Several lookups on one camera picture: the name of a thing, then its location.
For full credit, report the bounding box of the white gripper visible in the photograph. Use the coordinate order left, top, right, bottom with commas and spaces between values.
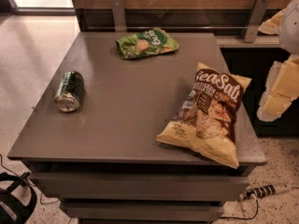
257, 0, 299, 122

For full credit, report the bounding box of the green soda can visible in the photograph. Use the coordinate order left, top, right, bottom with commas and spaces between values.
54, 71, 84, 112

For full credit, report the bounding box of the yellow brown sea salt chip bag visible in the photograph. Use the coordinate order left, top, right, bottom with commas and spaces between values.
156, 63, 250, 169

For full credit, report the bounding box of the green chip bag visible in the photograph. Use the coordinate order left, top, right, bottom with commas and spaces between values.
116, 28, 179, 60

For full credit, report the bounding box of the striped power strip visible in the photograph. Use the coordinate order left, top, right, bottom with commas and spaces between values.
238, 184, 292, 202

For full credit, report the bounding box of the right metal wall bracket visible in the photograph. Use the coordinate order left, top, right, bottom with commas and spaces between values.
241, 0, 270, 43

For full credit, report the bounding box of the metal wall bracket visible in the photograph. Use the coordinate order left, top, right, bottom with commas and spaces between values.
241, 0, 270, 43
111, 0, 127, 32

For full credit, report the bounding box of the black floor cable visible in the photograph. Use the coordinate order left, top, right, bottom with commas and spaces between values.
220, 199, 260, 221

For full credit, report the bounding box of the left metal wall bracket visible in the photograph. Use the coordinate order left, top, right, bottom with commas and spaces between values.
111, 0, 127, 32

